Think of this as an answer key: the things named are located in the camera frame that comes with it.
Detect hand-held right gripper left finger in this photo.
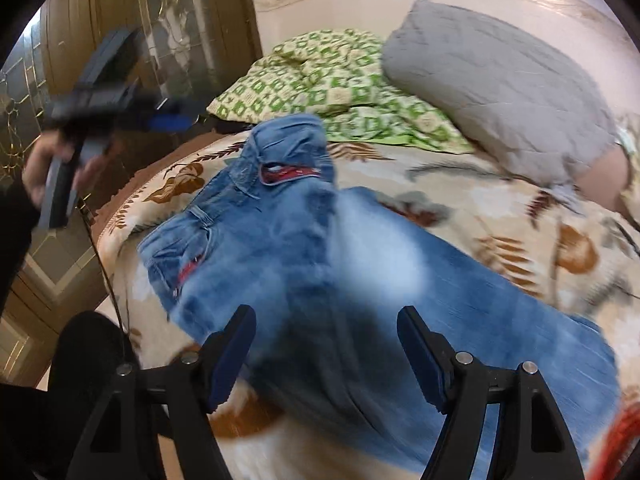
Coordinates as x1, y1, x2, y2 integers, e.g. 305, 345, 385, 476
65, 304, 258, 480

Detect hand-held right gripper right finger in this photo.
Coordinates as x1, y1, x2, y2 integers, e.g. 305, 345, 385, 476
396, 305, 586, 480

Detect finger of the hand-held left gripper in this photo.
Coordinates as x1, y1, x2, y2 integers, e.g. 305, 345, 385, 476
147, 100, 195, 132

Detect blue denim pants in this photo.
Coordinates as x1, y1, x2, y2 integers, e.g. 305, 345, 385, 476
137, 114, 623, 480

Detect person's left forearm black sleeve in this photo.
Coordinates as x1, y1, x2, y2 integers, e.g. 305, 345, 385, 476
0, 179, 42, 311

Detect person's left hand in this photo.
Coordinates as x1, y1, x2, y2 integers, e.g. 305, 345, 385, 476
21, 127, 113, 207

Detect person's leg in black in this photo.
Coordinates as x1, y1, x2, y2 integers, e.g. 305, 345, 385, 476
0, 310, 143, 480

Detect green patterned cloth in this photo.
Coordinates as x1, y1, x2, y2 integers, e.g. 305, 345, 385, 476
206, 29, 476, 155

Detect cream leaf-print blanket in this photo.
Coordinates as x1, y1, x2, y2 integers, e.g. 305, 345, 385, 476
95, 130, 640, 480

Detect red cloth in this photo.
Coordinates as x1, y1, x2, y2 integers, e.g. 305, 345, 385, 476
584, 400, 637, 480

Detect pink pillow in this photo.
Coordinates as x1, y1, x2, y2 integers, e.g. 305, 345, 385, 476
582, 149, 640, 222

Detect grey quilted pillow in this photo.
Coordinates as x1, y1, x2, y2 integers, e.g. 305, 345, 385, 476
381, 0, 618, 211

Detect pale patterned cloth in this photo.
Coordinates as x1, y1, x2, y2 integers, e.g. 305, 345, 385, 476
617, 112, 640, 158

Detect thin black cable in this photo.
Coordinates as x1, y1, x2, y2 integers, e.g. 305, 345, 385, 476
80, 200, 133, 358

